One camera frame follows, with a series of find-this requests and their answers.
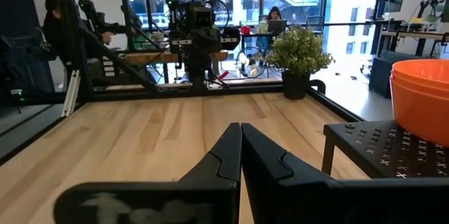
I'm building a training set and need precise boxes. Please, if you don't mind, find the black floor cabinet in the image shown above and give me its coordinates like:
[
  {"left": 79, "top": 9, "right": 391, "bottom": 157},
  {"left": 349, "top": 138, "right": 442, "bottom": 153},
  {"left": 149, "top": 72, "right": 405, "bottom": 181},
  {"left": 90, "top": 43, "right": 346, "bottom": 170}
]
[{"left": 368, "top": 51, "right": 396, "bottom": 99}]

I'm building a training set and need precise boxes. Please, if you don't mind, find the black perforated metal rack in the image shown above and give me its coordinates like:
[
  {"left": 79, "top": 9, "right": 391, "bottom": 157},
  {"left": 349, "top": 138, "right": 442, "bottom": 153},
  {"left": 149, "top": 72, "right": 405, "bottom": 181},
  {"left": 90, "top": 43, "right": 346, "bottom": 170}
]
[{"left": 322, "top": 120, "right": 449, "bottom": 179}]

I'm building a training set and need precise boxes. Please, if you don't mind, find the person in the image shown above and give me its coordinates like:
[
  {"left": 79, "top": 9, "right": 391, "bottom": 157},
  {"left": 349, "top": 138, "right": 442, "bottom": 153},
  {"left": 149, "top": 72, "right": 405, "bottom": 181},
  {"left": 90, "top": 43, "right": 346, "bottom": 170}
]
[
  {"left": 42, "top": 0, "right": 116, "bottom": 65},
  {"left": 266, "top": 5, "right": 284, "bottom": 21}
]

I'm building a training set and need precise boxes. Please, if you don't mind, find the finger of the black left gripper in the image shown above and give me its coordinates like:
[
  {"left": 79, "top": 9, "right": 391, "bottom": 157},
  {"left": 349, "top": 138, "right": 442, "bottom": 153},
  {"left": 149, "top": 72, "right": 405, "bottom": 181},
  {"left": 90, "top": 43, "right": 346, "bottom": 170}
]
[
  {"left": 185, "top": 46, "right": 199, "bottom": 72},
  {"left": 198, "top": 46, "right": 211, "bottom": 72}
]

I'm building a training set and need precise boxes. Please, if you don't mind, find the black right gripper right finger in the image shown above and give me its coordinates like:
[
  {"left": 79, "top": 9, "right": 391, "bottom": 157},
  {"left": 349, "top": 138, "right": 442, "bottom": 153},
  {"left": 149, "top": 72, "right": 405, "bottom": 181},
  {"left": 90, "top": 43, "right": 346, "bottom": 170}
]
[{"left": 241, "top": 122, "right": 449, "bottom": 224}]

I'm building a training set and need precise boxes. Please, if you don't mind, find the small green potted plant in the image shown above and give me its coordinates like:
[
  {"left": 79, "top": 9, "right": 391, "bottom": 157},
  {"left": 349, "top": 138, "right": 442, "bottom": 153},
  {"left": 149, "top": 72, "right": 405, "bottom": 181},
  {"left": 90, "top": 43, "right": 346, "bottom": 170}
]
[{"left": 265, "top": 25, "right": 334, "bottom": 100}]

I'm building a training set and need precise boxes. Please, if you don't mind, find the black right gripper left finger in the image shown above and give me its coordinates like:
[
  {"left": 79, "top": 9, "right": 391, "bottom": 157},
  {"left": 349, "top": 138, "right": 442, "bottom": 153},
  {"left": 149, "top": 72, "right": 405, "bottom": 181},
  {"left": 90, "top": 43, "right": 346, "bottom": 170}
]
[{"left": 54, "top": 122, "right": 243, "bottom": 224}]

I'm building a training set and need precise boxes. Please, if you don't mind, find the long light desk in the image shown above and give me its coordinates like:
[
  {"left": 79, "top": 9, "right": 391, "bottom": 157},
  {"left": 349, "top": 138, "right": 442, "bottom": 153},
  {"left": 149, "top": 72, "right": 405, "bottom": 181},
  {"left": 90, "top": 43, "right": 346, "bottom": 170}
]
[{"left": 380, "top": 29, "right": 449, "bottom": 56}]

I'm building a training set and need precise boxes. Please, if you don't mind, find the dark office chair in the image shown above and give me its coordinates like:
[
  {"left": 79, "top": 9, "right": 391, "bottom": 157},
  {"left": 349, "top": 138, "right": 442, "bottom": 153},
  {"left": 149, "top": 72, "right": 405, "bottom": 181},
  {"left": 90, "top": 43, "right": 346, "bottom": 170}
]
[{"left": 0, "top": 27, "right": 57, "bottom": 95}]

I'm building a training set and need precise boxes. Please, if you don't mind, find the orange mini plastic bowl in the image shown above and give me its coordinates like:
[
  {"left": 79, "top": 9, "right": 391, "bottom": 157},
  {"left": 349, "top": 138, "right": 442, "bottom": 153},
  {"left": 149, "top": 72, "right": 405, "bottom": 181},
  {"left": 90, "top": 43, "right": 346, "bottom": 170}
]
[
  {"left": 390, "top": 76, "right": 449, "bottom": 147},
  {"left": 389, "top": 71, "right": 449, "bottom": 80},
  {"left": 389, "top": 58, "right": 449, "bottom": 74}
]

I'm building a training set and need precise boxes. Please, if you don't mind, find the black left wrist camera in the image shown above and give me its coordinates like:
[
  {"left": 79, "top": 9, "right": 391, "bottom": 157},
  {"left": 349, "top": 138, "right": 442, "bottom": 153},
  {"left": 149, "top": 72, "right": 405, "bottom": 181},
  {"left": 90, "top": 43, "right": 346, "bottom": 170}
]
[{"left": 185, "top": 1, "right": 215, "bottom": 30}]

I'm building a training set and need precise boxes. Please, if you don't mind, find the wooden background table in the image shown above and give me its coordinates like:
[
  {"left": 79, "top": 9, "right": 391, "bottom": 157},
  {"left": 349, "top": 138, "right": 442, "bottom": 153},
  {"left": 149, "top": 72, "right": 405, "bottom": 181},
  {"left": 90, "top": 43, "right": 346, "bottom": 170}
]
[{"left": 124, "top": 50, "right": 229, "bottom": 66}]

